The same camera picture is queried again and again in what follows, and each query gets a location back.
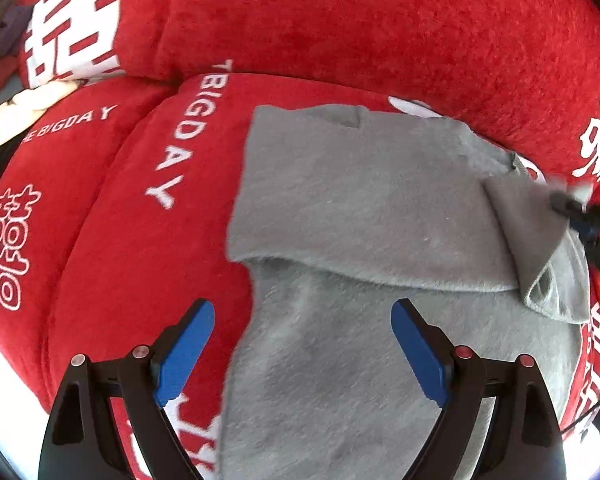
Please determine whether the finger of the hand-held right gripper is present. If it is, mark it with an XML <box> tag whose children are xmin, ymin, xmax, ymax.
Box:
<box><xmin>551</xmin><ymin>192</ymin><xmax>600</xmax><ymax>221</ymax></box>
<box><xmin>577</xmin><ymin>222</ymin><xmax>600</xmax><ymax>266</ymax></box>

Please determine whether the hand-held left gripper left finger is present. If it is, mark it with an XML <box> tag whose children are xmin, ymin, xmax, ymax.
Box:
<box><xmin>37</xmin><ymin>298</ymin><xmax>216</xmax><ymax>480</ymax></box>

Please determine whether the grey towel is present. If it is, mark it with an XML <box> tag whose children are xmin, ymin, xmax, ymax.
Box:
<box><xmin>220</xmin><ymin>104</ymin><xmax>593</xmax><ymax>480</ymax></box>

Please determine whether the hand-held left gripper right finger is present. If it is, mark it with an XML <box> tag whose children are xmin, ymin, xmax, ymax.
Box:
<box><xmin>391</xmin><ymin>298</ymin><xmax>567</xmax><ymax>480</ymax></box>

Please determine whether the red printed blanket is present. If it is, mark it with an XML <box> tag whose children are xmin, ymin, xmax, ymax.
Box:
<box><xmin>0</xmin><ymin>0</ymin><xmax>600</xmax><ymax>480</ymax></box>

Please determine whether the black cable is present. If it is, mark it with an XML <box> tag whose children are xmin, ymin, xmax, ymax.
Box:
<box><xmin>560</xmin><ymin>387</ymin><xmax>600</xmax><ymax>436</ymax></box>

